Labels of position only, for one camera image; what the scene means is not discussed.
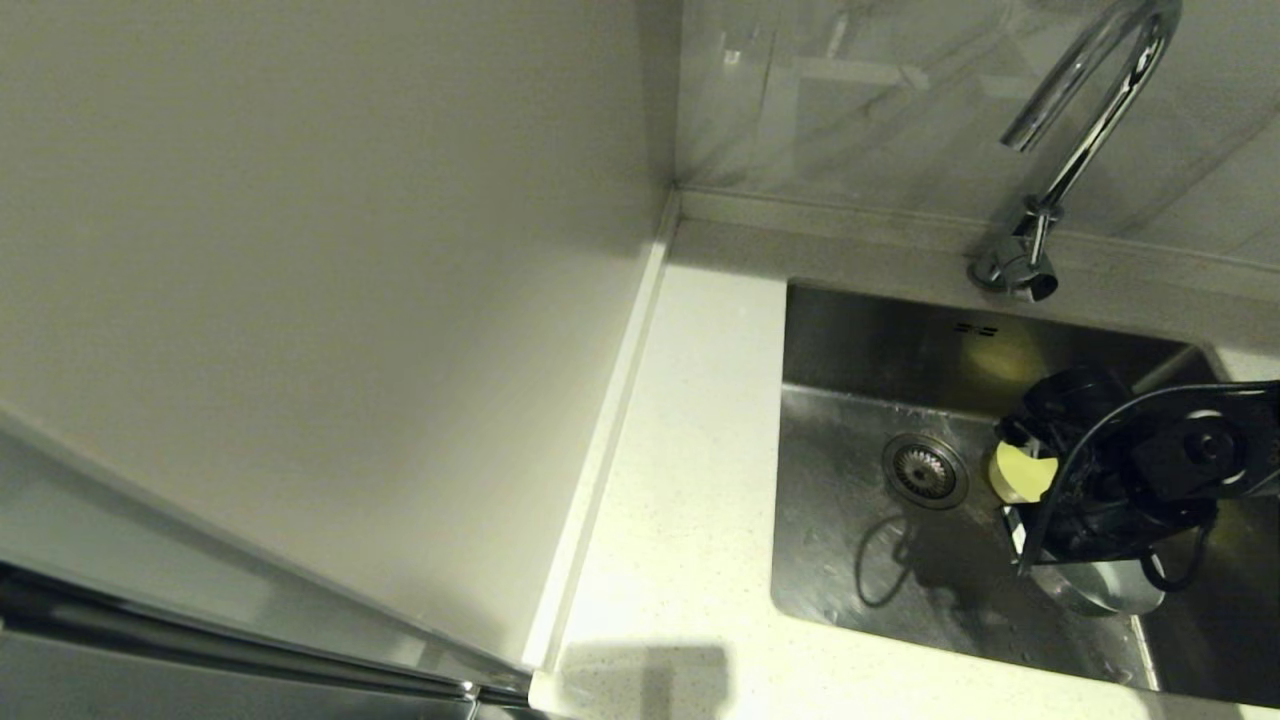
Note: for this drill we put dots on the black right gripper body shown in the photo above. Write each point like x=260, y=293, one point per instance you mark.
x=1110, y=520

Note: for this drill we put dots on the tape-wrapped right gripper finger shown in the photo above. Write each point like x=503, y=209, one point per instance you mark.
x=1017, y=532

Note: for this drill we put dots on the yellow bowl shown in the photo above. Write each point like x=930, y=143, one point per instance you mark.
x=1020, y=470

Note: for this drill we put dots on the pale blue bowl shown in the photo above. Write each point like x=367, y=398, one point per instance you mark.
x=1110, y=590

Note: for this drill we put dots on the chrome gooseneck faucet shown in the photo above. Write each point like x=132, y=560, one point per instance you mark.
x=1085, y=130

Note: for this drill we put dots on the stainless steel sink basin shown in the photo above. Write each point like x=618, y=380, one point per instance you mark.
x=830, y=340

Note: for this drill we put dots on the round metal drain strainer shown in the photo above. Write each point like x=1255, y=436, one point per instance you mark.
x=925, y=470

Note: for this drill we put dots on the white cabinet side panel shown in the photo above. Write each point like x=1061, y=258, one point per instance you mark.
x=300, y=250

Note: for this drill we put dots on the stainless steel appliance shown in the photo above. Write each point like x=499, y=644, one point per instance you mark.
x=150, y=680

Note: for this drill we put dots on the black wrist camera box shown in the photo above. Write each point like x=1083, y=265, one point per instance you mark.
x=1070, y=400

